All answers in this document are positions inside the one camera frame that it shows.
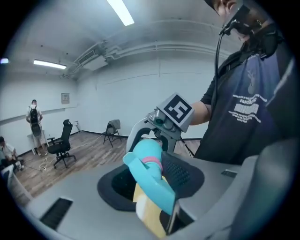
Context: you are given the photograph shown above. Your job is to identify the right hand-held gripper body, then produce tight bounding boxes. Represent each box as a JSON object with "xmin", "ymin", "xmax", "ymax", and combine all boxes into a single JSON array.
[{"xmin": 147, "ymin": 93, "xmax": 195, "ymax": 136}]

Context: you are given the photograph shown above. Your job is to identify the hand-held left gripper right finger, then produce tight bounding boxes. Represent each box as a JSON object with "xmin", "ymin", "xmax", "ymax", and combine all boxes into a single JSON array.
[{"xmin": 161, "ymin": 151, "xmax": 261, "ymax": 240}]

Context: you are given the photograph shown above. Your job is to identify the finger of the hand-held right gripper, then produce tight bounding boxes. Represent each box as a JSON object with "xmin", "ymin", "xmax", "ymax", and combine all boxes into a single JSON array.
[
  {"xmin": 161, "ymin": 135, "xmax": 181, "ymax": 153},
  {"xmin": 126, "ymin": 119, "xmax": 153, "ymax": 153}
]

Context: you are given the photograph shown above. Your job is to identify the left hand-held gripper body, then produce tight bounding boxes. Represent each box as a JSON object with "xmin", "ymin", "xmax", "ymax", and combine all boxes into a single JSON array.
[{"xmin": 234, "ymin": 53, "xmax": 300, "ymax": 240}]

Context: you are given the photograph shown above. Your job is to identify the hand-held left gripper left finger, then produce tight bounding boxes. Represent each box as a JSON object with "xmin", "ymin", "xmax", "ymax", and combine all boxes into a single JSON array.
[{"xmin": 24, "ymin": 163, "xmax": 165, "ymax": 240}]

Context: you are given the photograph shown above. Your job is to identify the teal and pink toy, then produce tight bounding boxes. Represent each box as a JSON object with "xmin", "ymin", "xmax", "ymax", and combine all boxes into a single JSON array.
[{"xmin": 132, "ymin": 138, "xmax": 164, "ymax": 165}]

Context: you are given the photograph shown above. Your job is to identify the light blue plastic object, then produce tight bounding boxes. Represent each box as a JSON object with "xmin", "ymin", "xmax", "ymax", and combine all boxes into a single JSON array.
[{"xmin": 122, "ymin": 151, "xmax": 176, "ymax": 215}]

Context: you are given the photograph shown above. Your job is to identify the person's right forearm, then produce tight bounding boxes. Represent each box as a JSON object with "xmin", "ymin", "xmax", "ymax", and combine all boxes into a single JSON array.
[{"xmin": 188, "ymin": 101, "xmax": 213, "ymax": 126}]

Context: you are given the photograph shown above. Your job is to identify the black folding chair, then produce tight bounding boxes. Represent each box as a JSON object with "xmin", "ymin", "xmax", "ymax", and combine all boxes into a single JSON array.
[{"xmin": 103, "ymin": 119, "xmax": 122, "ymax": 148}]

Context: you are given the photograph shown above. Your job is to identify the person's dark printed t-shirt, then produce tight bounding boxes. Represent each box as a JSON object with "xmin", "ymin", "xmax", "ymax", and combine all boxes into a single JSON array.
[{"xmin": 194, "ymin": 23, "xmax": 293, "ymax": 165}]

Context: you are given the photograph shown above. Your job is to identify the yellow round table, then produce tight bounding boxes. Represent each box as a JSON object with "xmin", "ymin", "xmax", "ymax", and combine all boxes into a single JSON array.
[{"xmin": 133, "ymin": 182, "xmax": 175, "ymax": 239}]

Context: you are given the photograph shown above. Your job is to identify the white ceiling pipes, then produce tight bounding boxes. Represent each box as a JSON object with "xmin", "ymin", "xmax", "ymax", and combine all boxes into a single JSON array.
[{"xmin": 103, "ymin": 41, "xmax": 223, "ymax": 59}]

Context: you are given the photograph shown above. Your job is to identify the black office chair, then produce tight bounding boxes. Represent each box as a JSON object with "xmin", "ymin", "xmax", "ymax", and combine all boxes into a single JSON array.
[{"xmin": 46, "ymin": 119, "xmax": 77, "ymax": 169}]

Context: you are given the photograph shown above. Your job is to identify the white air conditioner unit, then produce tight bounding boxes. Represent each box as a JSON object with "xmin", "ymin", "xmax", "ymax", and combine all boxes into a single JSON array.
[{"xmin": 77, "ymin": 48, "xmax": 108, "ymax": 71}]

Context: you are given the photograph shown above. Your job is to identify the small white table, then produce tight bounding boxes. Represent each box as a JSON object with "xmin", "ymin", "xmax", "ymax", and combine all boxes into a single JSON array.
[{"xmin": 26, "ymin": 133, "xmax": 49, "ymax": 155}]

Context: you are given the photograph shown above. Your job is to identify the black backpack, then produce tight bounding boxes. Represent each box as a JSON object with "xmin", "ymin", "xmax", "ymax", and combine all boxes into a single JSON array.
[{"xmin": 29, "ymin": 105, "xmax": 43, "ymax": 139}]

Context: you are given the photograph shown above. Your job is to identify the long ceiling light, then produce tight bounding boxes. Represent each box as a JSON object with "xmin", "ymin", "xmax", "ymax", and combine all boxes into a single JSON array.
[
  {"xmin": 33, "ymin": 60, "xmax": 68, "ymax": 70},
  {"xmin": 106, "ymin": 0, "xmax": 135, "ymax": 26}
]

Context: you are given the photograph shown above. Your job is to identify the black neck harness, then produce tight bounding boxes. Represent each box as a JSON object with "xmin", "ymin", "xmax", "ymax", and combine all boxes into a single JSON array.
[{"xmin": 240, "ymin": 22, "xmax": 285, "ymax": 59}]

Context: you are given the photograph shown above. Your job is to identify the person's head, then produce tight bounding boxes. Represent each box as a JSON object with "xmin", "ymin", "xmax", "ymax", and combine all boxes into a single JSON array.
[{"xmin": 204, "ymin": 0, "xmax": 249, "ymax": 24}]

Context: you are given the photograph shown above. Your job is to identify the thin camera cable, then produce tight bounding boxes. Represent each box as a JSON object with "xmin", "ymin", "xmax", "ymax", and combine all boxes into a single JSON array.
[{"xmin": 214, "ymin": 32, "xmax": 225, "ymax": 104}]

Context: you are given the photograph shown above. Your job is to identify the black chest-mounted camera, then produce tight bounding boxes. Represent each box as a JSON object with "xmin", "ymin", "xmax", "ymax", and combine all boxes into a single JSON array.
[{"xmin": 219, "ymin": 4, "xmax": 251, "ymax": 36}]

